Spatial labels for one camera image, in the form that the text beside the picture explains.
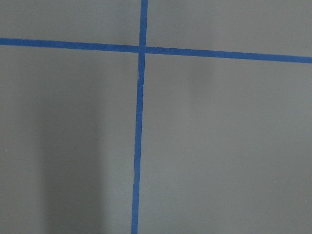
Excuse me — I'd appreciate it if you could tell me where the lengthwise blue tape line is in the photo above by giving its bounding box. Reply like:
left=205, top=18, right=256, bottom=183
left=131, top=0, right=148, bottom=234

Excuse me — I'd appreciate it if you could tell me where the long crosswise blue tape line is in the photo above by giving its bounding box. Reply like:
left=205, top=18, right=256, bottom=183
left=0, top=38, right=312, bottom=64

